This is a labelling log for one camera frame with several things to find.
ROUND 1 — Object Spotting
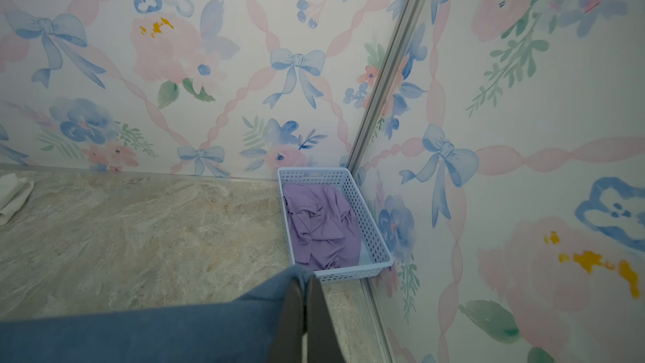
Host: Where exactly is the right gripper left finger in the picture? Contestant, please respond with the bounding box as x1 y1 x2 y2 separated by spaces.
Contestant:
266 280 305 363

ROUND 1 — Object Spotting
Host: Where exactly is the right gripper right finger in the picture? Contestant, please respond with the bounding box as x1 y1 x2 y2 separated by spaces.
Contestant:
306 276 346 363

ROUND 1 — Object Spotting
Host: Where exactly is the blue t-shirt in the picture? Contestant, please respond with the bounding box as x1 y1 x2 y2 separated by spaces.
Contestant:
1 267 315 362

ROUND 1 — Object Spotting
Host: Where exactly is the purple t-shirt in basket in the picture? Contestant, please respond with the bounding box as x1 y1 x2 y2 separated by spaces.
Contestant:
283 183 362 271

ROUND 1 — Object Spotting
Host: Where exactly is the white folded t-shirt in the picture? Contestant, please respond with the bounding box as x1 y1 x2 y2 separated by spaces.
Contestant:
0 173 35 226

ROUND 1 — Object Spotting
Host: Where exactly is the right aluminium corner post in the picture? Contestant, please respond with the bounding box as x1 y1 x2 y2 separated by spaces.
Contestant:
346 0 426 178

